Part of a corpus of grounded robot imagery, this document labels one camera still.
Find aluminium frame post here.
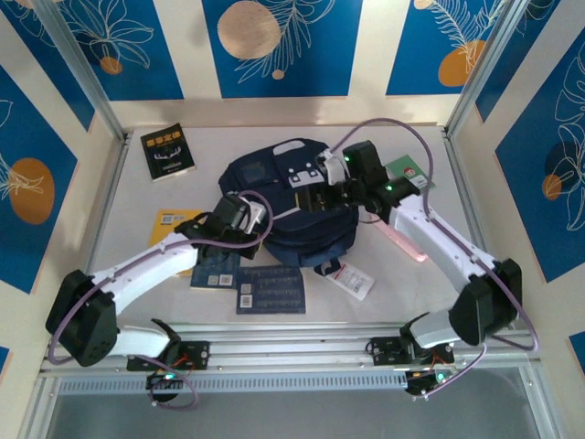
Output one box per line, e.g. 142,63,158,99
31,0,127,141
445,0,538,136

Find blue book side-by-side codes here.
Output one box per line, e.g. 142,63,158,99
189,249,242,292

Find worn blue book codes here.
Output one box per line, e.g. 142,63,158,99
235,264,306,316

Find black book yellow title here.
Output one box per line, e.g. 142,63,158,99
139,122,197,184

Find navy blue backpack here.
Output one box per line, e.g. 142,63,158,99
218,136,362,278

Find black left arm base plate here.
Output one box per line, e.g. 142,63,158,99
125,340,211,372

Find black controller board green light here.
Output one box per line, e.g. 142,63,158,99
404,367,453,402
144,369,186,404

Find small green book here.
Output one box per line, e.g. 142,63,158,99
382,154,438,189

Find clear plastic supplies bag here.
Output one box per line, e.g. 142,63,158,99
313,261,376,301

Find pink pencil case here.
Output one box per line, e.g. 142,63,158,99
372,221,430,264

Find grey slotted cable duct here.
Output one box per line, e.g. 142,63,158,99
58,370,409,396

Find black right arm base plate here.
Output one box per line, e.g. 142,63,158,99
365,336,457,368

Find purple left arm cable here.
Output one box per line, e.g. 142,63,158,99
48,189,275,409

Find aluminium side rail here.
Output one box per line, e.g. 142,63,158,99
441,127,516,330
66,130,133,339

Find aluminium cross rail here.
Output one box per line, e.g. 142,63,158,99
38,319,543,380

